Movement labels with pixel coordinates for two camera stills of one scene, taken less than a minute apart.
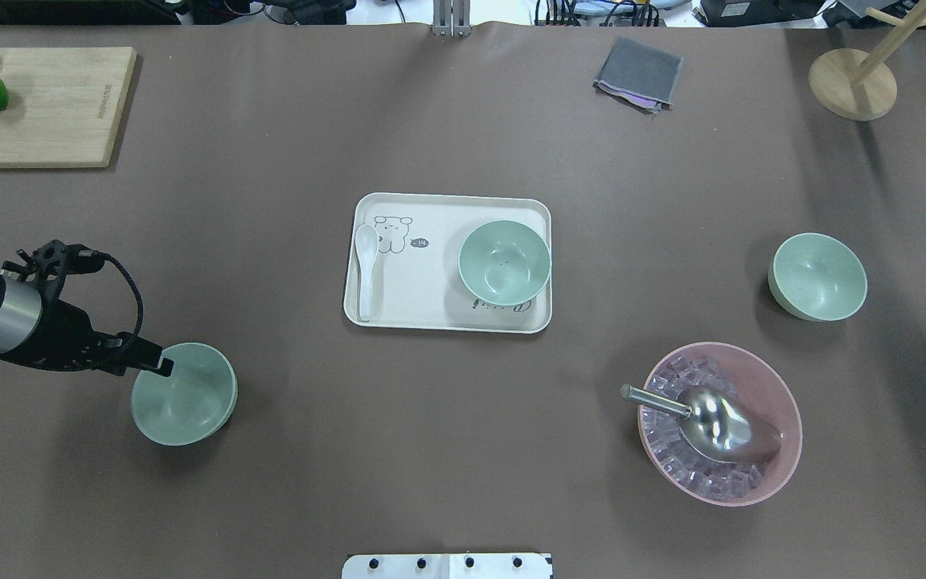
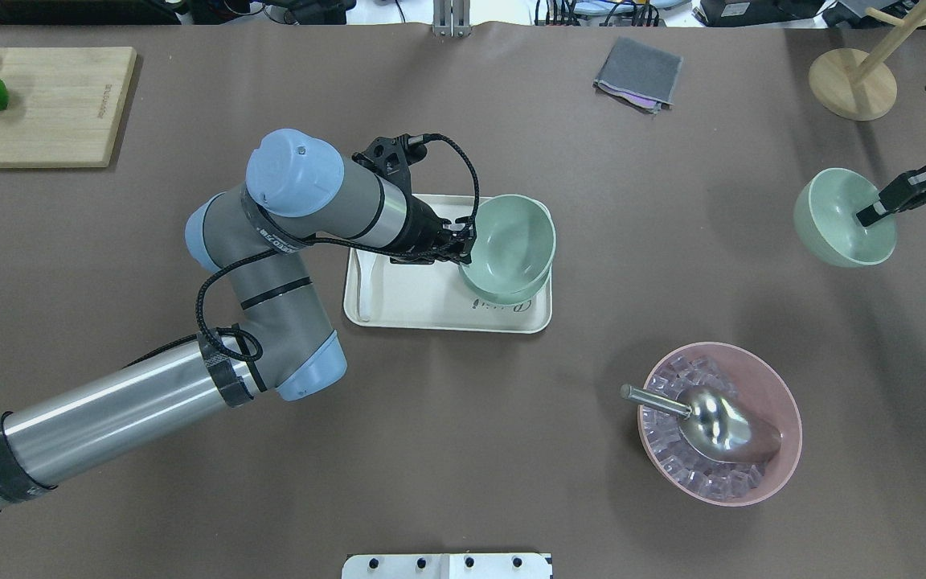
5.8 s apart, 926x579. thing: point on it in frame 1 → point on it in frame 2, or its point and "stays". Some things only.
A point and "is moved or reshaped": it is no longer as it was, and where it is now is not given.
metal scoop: x=714 y=424 stays
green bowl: x=817 y=277 → x=825 y=219
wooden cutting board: x=64 y=104 stays
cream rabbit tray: x=416 y=279 stays
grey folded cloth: x=640 y=75 stays
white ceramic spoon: x=366 y=241 stays
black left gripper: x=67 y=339 → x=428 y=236
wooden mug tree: x=852 y=84 stays
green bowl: x=189 y=406 is moved or reshaped
